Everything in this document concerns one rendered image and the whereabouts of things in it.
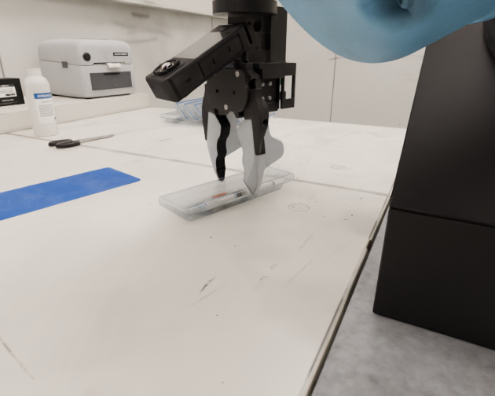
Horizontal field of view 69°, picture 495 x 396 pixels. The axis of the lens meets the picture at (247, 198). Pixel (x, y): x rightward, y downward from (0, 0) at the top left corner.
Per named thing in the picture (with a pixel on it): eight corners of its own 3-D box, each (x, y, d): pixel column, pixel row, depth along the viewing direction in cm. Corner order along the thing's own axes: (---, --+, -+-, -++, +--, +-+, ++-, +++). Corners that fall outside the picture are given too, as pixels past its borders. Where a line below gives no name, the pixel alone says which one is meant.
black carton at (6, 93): (-21, 106, 95) (-29, 78, 93) (12, 102, 103) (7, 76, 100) (-9, 108, 93) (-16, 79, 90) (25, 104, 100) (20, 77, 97)
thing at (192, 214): (185, 229, 39) (183, 210, 38) (157, 214, 42) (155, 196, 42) (295, 188, 50) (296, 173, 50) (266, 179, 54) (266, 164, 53)
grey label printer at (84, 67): (43, 95, 120) (31, 39, 114) (96, 90, 135) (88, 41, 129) (88, 100, 107) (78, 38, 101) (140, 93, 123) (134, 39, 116)
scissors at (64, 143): (59, 149, 70) (59, 145, 70) (44, 145, 73) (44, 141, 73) (120, 138, 81) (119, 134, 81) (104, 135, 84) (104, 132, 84)
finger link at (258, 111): (275, 152, 40) (263, 71, 38) (265, 155, 39) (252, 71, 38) (247, 154, 44) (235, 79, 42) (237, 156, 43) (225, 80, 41)
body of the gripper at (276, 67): (295, 113, 44) (301, 2, 40) (244, 122, 39) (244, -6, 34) (252, 107, 50) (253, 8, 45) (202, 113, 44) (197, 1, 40)
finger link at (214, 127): (247, 174, 51) (259, 112, 47) (215, 184, 48) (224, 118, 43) (233, 165, 53) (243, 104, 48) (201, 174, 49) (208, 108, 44)
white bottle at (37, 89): (29, 136, 82) (13, 68, 76) (45, 132, 86) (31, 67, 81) (48, 137, 81) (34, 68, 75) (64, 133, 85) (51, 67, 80)
